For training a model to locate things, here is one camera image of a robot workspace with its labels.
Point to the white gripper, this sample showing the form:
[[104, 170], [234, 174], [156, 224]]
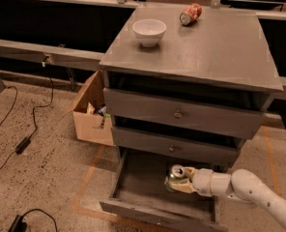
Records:
[[201, 180]]

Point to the green soda can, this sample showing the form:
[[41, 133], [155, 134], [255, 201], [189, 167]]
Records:
[[175, 175]]

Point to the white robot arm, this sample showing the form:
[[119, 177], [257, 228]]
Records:
[[241, 186]]

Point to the grey middle drawer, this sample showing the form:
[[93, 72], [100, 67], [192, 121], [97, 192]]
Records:
[[175, 147]]

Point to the grey drawer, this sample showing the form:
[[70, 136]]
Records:
[[175, 147], [139, 192], [183, 114]]

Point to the grey bottom drawer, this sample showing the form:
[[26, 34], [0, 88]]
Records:
[[139, 192]]

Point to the grey top drawer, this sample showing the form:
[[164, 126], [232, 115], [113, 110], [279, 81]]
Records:
[[183, 114]]

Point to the grey drawer cabinet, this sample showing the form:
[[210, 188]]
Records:
[[221, 59]]

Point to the red soda can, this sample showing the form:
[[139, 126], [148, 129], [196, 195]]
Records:
[[190, 14]]

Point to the cardboard box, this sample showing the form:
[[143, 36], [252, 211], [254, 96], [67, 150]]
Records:
[[89, 125]]

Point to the dark item in box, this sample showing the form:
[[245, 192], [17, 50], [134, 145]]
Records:
[[100, 110]]

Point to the white ceramic bowl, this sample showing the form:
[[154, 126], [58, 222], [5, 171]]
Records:
[[149, 31]]

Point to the black adapter bottom left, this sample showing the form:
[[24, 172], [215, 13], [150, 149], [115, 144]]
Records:
[[19, 225]]

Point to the black power adapter with cable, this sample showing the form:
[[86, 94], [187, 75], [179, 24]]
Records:
[[24, 143]]

